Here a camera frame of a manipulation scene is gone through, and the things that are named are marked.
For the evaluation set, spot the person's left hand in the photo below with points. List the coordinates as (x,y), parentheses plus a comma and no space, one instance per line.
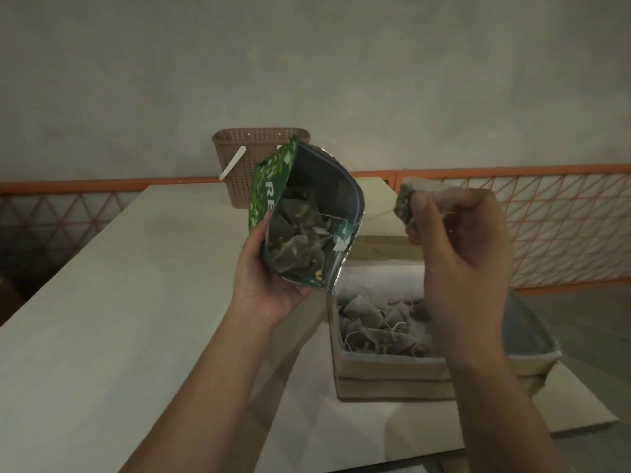
(261,290)

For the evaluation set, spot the person's right hand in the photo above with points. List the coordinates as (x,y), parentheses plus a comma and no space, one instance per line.
(468,270)

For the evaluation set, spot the pile of green tea bags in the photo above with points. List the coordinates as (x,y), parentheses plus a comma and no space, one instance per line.
(296,241)
(374,330)

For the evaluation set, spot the green tea bag with tag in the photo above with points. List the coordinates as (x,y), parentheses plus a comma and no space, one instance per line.
(404,201)

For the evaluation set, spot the green tea pouch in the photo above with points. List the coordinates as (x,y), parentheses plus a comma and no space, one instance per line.
(352,197)

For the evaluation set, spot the beige fabric storage box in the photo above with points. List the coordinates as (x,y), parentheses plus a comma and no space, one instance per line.
(394,379)

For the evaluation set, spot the person's left forearm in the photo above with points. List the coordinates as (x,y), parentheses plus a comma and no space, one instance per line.
(197,403)

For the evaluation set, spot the brown perforated plastic basket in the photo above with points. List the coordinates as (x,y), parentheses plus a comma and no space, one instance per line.
(246,187)

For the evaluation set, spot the orange metal mesh fence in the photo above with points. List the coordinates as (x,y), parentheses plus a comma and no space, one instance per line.
(567,169)

